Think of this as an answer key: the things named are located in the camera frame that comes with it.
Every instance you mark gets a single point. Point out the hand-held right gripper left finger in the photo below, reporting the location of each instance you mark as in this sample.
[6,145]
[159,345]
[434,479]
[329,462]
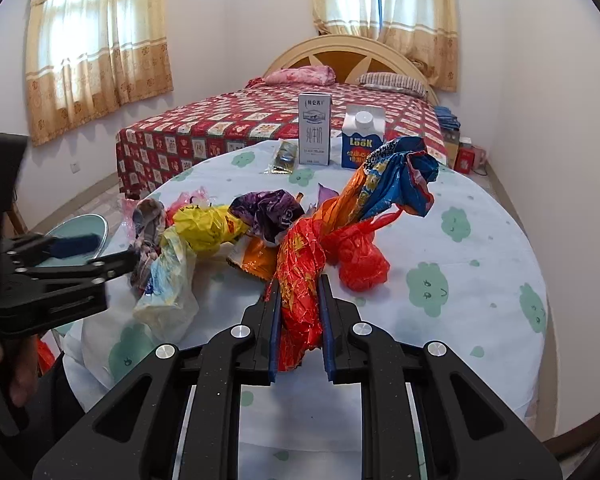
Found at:
[275,332]

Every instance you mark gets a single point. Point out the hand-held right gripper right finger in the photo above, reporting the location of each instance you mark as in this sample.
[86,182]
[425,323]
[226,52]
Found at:
[326,332]

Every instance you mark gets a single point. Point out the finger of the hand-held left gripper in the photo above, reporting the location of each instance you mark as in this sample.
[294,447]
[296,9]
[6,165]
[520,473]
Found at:
[115,262]
[75,245]

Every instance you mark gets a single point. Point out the teal round basin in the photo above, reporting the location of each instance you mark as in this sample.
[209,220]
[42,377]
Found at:
[85,225]

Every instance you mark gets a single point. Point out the red mesh net piece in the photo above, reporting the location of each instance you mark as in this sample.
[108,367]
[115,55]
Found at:
[300,280]

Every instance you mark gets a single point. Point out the white translucent plastic bag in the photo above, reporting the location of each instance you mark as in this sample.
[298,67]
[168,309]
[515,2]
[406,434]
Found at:
[167,300]

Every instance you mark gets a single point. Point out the red plastic bag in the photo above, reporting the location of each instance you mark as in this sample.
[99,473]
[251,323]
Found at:
[360,260]
[46,357]

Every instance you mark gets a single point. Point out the yellow plastic bag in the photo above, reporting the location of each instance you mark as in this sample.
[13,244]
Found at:
[205,230]

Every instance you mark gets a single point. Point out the person's left hand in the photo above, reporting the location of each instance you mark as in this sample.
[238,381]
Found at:
[17,370]

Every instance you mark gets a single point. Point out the grey patterned plastic bag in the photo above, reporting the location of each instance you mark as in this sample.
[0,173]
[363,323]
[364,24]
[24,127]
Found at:
[147,225]

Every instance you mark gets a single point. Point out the crumpled red plastic bag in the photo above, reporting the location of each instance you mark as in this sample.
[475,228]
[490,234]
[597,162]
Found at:
[46,357]

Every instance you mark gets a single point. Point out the orange snack packet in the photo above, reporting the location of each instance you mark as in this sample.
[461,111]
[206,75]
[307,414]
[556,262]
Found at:
[257,260]

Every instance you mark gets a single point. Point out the pink plastic bag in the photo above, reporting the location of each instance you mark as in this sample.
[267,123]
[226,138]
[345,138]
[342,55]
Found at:
[190,199]

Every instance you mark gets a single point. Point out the purple foil wrapper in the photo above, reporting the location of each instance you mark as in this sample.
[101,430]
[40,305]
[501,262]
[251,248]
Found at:
[265,212]

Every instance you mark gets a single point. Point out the blue orange foil snack bag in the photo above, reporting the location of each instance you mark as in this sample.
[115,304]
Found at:
[395,180]

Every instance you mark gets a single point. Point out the bed with red patterned cover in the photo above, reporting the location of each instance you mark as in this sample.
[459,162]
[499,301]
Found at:
[220,125]

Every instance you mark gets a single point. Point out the black remote control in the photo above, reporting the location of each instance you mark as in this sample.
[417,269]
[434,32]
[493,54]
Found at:
[282,157]

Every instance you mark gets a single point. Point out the blue white capped carton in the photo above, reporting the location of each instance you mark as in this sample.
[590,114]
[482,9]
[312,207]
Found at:
[360,147]

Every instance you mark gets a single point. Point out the wide beige patterned curtain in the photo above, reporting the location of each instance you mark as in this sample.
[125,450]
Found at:
[95,50]

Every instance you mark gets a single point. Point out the tall white milk carton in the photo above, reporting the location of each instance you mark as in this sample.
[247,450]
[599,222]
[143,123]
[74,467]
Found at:
[314,130]

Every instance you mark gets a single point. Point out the red box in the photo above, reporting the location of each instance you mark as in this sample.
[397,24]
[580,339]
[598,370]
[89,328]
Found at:
[467,160]

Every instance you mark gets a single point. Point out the cardboard box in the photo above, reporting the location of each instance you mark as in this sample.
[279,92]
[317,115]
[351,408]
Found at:
[452,147]

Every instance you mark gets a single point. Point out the blue folded cloth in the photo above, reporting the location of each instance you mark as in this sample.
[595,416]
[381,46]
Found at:
[447,117]

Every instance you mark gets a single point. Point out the striped pillow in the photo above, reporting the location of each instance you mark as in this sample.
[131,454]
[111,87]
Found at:
[390,82]

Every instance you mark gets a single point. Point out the pink pillow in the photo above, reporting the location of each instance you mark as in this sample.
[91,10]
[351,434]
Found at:
[300,75]

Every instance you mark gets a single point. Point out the wooden bed headboard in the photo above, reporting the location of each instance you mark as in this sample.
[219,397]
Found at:
[350,55]

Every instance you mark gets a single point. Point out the window frame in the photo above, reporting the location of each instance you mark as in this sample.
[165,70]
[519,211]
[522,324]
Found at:
[380,0]

